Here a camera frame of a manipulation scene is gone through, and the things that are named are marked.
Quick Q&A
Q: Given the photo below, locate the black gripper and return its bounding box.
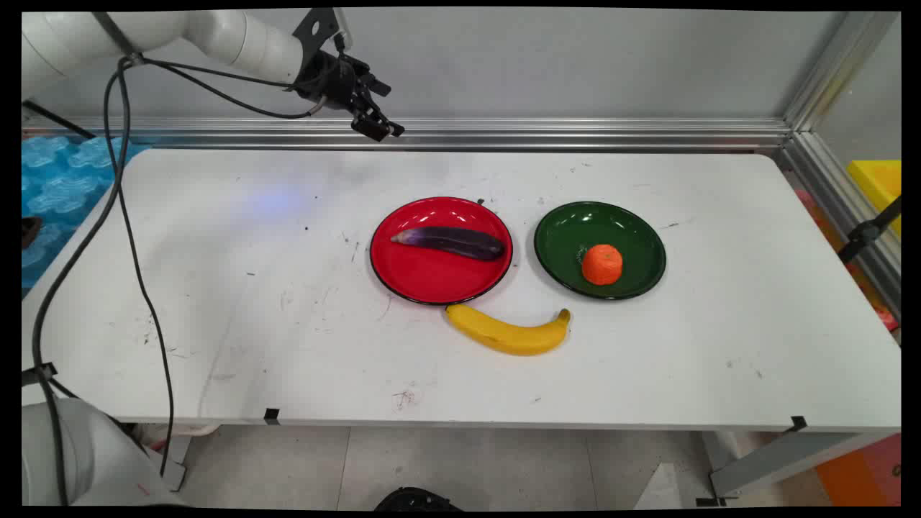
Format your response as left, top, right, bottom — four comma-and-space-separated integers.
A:
294, 50, 405, 142

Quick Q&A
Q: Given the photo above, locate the purple toy eggplant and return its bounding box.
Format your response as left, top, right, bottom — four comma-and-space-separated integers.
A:
390, 226, 506, 261

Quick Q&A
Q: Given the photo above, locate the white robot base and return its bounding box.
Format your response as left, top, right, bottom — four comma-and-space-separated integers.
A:
22, 398, 184, 508

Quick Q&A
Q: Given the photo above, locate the red round plate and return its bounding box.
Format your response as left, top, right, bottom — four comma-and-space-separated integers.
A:
369, 196, 514, 306

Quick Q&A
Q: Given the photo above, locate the green round plate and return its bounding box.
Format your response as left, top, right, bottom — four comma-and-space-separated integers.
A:
533, 201, 667, 301

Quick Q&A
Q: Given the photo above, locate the yellow toy banana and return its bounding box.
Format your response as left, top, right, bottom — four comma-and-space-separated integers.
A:
445, 303, 572, 357

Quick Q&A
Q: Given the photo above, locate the orange toy mandarin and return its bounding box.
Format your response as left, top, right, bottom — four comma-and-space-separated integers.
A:
581, 244, 624, 286

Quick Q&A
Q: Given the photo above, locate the black rod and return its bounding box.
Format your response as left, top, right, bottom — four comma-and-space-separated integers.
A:
22, 99, 96, 140

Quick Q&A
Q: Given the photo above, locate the blue foam mat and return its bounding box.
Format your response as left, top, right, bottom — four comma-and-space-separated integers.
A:
22, 135, 152, 296

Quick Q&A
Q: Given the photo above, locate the black round object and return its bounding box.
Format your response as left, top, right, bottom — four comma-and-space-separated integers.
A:
374, 487, 463, 512

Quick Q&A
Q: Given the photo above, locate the white table leg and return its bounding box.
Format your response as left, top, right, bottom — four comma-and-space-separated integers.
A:
160, 430, 191, 493

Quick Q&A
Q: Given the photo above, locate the black clamp stand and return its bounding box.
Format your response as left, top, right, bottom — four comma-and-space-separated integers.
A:
837, 196, 902, 264

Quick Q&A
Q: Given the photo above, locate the yellow box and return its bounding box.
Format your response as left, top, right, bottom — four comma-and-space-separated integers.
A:
847, 160, 902, 238

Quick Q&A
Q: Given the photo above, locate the orange box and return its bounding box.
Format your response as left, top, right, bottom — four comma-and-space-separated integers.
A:
815, 434, 902, 506

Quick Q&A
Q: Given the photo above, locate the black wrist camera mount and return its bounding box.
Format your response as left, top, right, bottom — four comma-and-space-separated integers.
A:
292, 9, 353, 55

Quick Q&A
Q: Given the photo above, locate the thin short black cable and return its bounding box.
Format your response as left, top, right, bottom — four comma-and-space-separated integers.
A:
173, 68, 326, 120
140, 56, 299, 91

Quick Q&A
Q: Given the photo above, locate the long horizontal aluminium frame rail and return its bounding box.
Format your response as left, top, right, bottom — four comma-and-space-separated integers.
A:
22, 117, 792, 153

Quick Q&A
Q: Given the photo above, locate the thick black cable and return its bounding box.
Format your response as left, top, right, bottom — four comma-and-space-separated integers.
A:
32, 56, 137, 506

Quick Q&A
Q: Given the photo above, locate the thin long black cable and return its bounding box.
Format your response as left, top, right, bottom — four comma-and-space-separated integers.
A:
115, 65, 176, 478

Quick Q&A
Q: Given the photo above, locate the short horizontal aluminium frame rail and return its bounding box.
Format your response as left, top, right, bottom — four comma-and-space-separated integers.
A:
781, 133, 902, 317

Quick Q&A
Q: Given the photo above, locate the upright aluminium frame post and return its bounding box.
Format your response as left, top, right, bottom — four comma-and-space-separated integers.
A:
784, 11, 900, 132

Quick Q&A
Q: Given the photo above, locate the grey table leg frame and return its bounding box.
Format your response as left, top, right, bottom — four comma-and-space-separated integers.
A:
709, 432, 900, 506

